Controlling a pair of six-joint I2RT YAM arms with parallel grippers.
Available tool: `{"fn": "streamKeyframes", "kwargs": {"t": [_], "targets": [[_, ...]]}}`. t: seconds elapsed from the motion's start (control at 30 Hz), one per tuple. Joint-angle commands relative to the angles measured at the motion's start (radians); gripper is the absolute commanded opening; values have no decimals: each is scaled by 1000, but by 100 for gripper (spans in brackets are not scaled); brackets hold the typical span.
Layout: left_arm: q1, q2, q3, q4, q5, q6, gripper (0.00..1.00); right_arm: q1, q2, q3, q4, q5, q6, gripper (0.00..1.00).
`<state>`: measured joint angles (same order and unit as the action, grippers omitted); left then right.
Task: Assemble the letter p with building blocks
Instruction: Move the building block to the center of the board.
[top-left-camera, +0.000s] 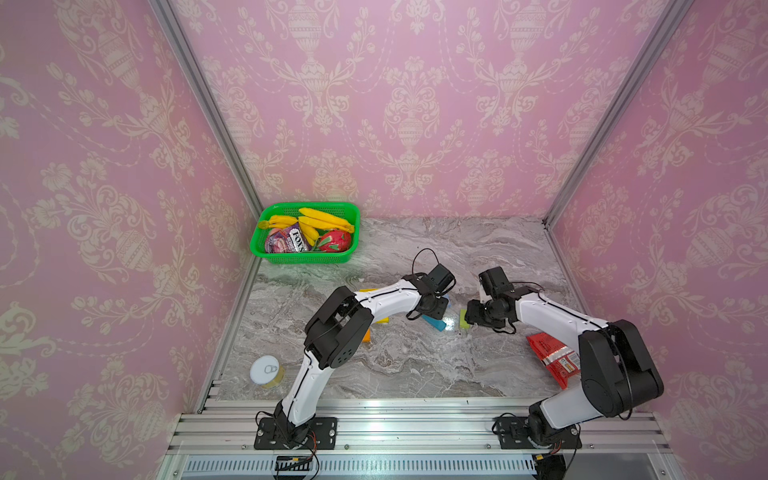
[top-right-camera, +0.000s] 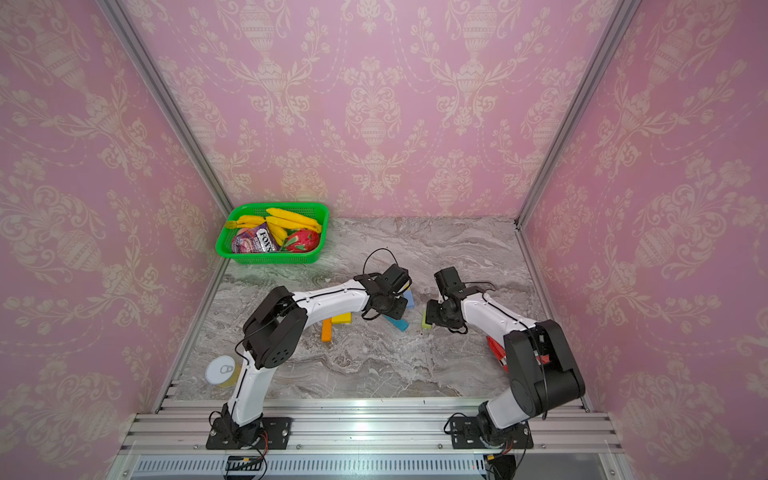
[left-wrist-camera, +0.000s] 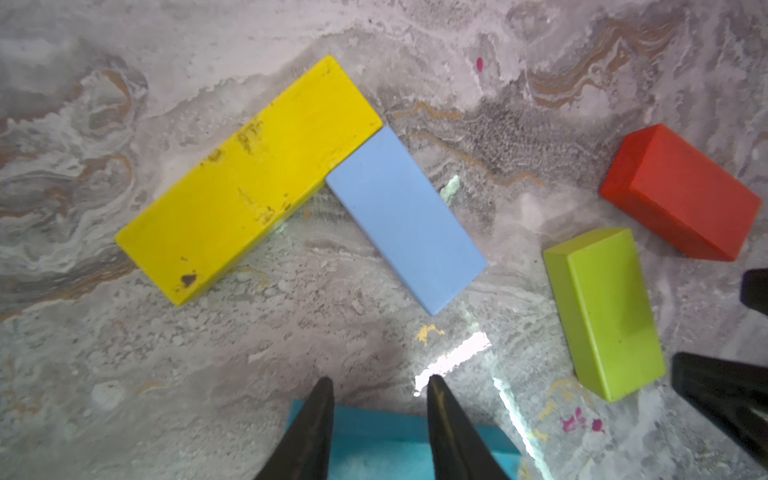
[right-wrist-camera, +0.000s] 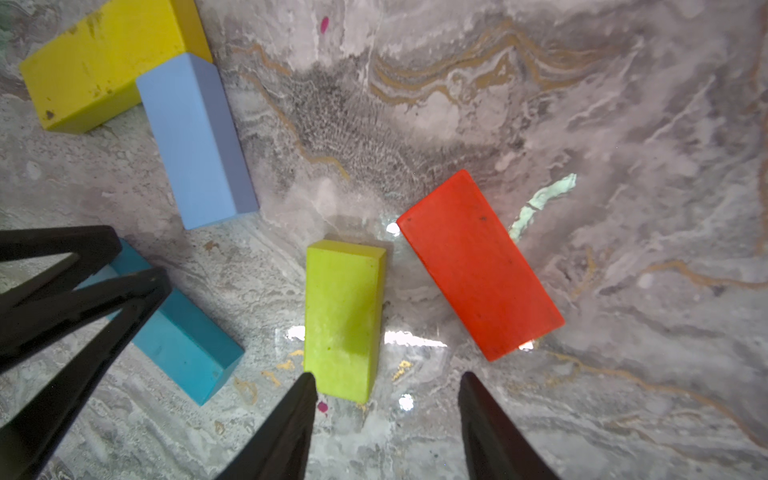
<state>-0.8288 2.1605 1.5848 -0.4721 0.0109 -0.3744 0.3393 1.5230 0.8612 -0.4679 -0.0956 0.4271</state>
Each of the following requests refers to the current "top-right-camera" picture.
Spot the orange block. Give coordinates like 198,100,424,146
321,318,333,343

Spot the yellow banana bunch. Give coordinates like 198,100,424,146
225,208,323,246

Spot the red snack bag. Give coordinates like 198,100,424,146
486,336,508,371

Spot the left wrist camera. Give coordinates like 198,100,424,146
376,264,411,296

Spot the aluminium mounting rail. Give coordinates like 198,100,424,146
109,397,632,479

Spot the purple snack packet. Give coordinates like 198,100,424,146
231,222,280,254

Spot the green plastic basket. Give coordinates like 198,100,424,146
215,202,330,264

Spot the teal block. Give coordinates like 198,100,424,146
386,316,409,332

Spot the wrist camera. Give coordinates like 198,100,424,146
376,264,411,296
434,267,466,298

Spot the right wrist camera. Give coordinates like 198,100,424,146
434,267,466,298

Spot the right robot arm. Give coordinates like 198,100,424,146
425,293,586,447

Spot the red dragon fruit toy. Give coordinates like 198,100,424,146
282,229,321,254

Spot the yellow block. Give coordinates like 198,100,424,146
331,313,352,325

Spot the light green block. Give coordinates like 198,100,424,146
421,311,432,330

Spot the light blue block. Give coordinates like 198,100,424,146
403,289,415,309

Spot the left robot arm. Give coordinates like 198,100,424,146
206,274,411,452

